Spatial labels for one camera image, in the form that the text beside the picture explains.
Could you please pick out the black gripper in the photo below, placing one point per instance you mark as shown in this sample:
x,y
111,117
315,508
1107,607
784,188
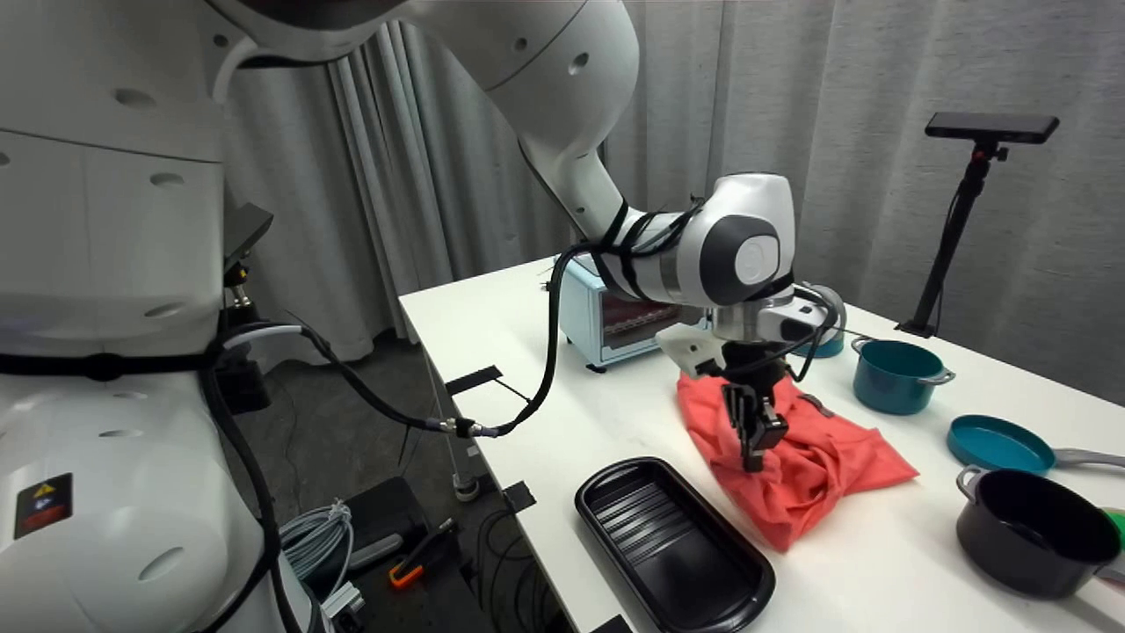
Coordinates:
x,y
752,371

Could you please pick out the coral red sweatshirt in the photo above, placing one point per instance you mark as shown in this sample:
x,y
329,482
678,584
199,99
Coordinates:
x,y
804,478

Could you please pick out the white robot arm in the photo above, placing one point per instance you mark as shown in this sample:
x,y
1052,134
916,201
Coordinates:
x,y
176,194

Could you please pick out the teal pot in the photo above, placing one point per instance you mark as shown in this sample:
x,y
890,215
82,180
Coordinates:
x,y
899,378

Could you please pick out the black ribbed tray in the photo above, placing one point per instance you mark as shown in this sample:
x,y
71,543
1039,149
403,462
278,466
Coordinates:
x,y
678,559

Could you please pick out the light blue toaster oven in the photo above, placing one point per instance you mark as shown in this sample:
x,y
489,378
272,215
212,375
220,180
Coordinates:
x,y
603,326

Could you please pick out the teal frying pan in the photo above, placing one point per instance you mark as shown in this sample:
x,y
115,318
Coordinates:
x,y
989,443

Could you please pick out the black saucepan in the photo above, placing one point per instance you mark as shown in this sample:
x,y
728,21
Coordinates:
x,y
1030,532

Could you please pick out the black camera stand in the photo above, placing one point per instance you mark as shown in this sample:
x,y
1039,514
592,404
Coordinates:
x,y
989,138

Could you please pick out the orange handled tool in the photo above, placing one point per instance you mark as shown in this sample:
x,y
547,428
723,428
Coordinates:
x,y
415,563

